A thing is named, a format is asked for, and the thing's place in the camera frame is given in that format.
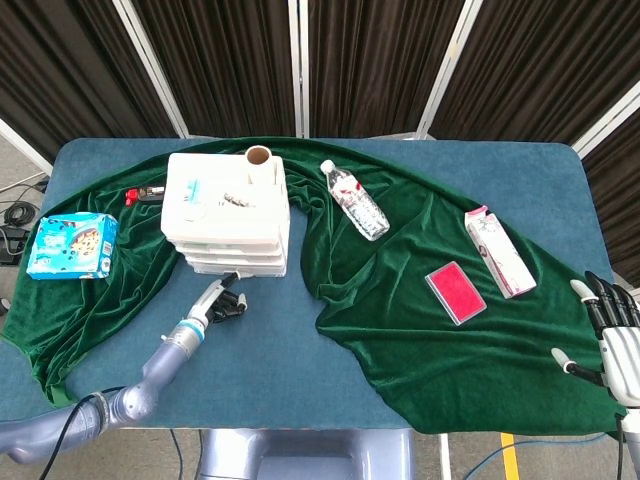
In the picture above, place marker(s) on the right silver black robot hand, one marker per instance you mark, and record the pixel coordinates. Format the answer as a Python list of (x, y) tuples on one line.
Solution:
[(622, 360)]

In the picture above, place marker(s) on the small brown metal piece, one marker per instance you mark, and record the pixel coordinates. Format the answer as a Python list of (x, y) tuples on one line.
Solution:
[(239, 200)]

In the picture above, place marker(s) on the dark green velvet cloth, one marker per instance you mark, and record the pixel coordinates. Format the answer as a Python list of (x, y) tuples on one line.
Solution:
[(400, 325)]

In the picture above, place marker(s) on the small teal item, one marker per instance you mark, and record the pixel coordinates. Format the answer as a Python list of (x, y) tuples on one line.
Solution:
[(193, 191)]

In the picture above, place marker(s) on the right lavender robot arm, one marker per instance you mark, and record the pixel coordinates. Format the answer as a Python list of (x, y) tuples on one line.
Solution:
[(631, 440)]

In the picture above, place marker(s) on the left lavender robot arm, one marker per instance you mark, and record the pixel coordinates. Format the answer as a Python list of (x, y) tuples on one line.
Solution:
[(150, 375)]

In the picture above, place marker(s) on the clear plastic water bottle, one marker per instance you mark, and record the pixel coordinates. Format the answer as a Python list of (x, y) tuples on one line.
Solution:
[(357, 205)]

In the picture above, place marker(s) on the dark curtain screen panel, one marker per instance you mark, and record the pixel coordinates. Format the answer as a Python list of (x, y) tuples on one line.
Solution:
[(617, 200), (540, 65), (225, 65), (65, 65), (380, 65)]

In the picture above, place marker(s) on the white pink drink carton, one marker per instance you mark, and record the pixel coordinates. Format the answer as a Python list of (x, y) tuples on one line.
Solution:
[(500, 255)]

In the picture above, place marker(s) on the white paper roll cardboard core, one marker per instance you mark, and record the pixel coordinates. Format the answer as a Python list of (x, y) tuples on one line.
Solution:
[(261, 167)]

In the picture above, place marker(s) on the blue felt table cover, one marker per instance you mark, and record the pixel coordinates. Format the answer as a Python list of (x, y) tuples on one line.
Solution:
[(260, 360)]

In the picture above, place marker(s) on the red black lighter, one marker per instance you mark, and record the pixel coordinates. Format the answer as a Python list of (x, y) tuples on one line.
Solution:
[(142, 194)]

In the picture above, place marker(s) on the black power adapter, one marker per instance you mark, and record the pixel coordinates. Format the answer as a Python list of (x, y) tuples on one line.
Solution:
[(11, 245)]

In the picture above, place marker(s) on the white storage boxes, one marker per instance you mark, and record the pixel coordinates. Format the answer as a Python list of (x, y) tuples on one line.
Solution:
[(227, 217)]

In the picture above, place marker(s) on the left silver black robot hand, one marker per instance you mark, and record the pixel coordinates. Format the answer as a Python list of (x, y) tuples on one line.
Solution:
[(212, 300)]

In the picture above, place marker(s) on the red flat rectangular case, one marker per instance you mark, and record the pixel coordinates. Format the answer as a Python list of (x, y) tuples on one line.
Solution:
[(456, 292)]

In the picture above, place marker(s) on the lavender robot base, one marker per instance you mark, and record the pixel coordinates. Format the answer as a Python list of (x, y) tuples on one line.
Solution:
[(305, 455)]

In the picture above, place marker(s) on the blue cookie box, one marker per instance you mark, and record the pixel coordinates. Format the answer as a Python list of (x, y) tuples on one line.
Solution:
[(72, 245)]

